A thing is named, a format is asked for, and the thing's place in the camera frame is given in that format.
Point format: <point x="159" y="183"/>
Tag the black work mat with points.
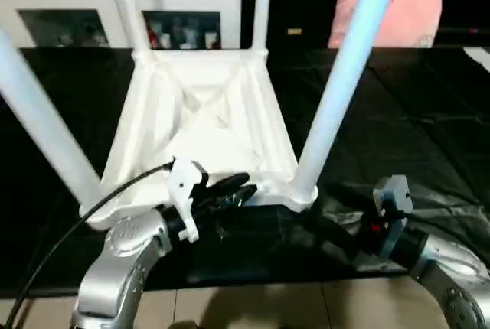
<point x="413" y="115"/>

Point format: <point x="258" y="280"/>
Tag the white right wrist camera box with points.
<point x="392" y="195"/>

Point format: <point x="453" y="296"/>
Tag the small yellow label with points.
<point x="295" y="31"/>

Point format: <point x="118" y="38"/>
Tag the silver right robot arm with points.
<point x="452" y="283"/>

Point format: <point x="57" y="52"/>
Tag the white glass-door cabinet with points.
<point x="69" y="0"/>

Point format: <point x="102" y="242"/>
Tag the pink printed pillow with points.
<point x="398" y="19"/>

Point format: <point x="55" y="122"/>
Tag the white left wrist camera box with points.
<point x="184" y="191"/>

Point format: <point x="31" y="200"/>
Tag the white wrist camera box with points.
<point x="392" y="195"/>
<point x="184" y="191"/>

